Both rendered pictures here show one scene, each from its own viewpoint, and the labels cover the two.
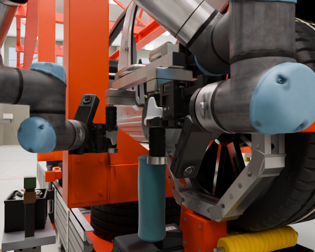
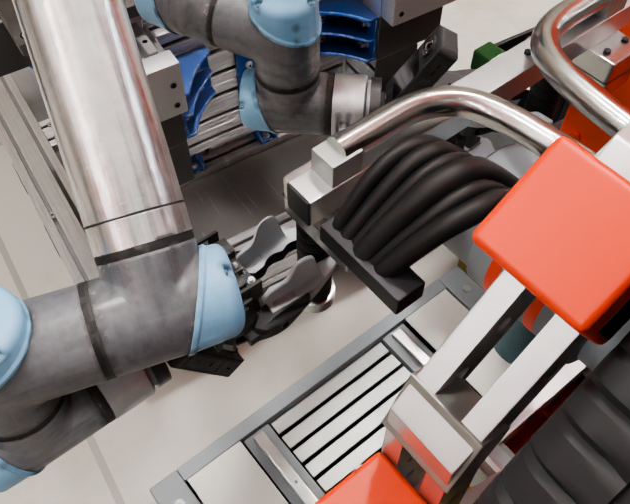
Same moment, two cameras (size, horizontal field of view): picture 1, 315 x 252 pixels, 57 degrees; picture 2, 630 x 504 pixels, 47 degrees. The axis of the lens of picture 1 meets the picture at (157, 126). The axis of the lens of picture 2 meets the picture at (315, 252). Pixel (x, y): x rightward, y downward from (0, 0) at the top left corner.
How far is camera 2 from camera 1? 0.90 m
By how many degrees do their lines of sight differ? 83
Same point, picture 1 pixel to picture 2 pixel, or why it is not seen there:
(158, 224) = (510, 342)
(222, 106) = not seen: hidden behind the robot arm
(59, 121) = (276, 103)
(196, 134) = not seen: hidden behind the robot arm
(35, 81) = (230, 33)
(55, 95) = (267, 64)
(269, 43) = not seen: outside the picture
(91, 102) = (425, 61)
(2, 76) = (182, 16)
